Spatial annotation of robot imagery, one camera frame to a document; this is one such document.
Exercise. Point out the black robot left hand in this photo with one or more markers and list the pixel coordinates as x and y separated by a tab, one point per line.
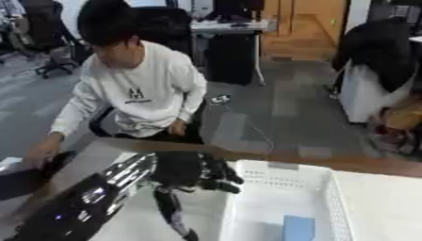
178	171

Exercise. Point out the person's right hand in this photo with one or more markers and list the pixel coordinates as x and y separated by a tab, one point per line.
41	153

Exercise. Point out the person's left hand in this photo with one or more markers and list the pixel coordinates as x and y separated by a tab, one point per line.
177	127

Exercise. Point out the black pouch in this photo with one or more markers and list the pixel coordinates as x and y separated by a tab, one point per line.
25	183

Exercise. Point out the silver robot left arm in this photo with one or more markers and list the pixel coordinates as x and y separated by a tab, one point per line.
82	200

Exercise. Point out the white power strip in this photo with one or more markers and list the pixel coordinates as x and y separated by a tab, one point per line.
220	99

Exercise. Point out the person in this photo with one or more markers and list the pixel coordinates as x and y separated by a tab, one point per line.
143	78

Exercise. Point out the black cabinet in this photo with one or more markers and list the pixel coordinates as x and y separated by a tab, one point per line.
231	59

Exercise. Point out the white plastic basket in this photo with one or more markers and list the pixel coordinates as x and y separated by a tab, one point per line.
274	200

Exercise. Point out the white desk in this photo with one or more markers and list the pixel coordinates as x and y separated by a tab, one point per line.
228	27

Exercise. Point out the black monitor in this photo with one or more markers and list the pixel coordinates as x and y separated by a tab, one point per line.
236	8

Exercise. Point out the blue flat block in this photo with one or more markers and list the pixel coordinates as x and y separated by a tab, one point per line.
299	229

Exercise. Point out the black jacket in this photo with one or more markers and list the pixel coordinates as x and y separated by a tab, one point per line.
379	50

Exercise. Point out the yellow bag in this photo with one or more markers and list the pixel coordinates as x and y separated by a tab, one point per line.
405	116

